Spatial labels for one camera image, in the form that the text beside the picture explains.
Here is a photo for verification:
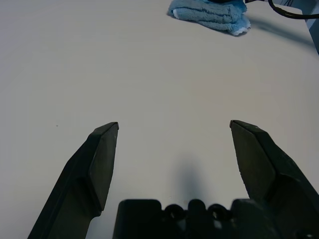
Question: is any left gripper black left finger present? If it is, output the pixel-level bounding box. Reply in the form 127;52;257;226
26;121;120;239

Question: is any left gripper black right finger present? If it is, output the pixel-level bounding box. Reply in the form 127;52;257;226
229;119;319;239

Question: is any light blue terry rag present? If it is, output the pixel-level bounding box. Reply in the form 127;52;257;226
167;0;251;37

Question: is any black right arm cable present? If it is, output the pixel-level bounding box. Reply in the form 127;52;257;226
267;0;319;20

